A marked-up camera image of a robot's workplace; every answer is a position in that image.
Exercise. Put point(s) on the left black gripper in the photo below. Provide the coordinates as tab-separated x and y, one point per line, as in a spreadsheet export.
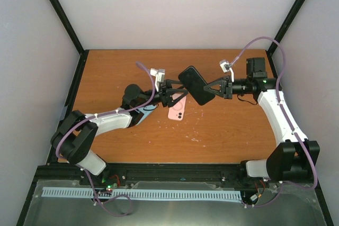
167	99

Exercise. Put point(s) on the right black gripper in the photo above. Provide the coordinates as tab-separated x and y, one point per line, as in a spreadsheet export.
222	92

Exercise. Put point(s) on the black phone case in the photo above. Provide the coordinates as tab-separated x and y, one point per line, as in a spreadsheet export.
194	83

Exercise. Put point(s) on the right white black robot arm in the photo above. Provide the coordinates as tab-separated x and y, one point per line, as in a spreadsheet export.
295	156

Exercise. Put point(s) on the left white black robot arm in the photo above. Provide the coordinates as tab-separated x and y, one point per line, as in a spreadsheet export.
73	139

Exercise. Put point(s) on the pink phone case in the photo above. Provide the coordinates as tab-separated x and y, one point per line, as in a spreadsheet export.
176	112

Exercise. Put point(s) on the light blue phone case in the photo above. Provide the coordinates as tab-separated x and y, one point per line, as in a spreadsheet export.
141	114

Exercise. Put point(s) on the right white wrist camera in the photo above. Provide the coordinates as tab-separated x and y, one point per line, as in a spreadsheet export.
227	67

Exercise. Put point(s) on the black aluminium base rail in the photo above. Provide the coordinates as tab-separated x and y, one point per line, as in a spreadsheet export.
221	175

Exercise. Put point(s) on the right black frame post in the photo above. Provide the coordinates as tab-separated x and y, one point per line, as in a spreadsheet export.
293	11

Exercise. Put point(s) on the black frame post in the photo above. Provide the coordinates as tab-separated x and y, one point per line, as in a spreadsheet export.
67	25
293	11

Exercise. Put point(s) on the metal base plate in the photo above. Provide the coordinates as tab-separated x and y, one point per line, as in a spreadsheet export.
279	205

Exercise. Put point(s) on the left black frame post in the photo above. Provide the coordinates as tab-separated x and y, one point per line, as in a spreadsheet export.
67	25

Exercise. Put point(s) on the light blue slotted cable duct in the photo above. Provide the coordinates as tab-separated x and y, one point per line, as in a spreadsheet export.
145	194

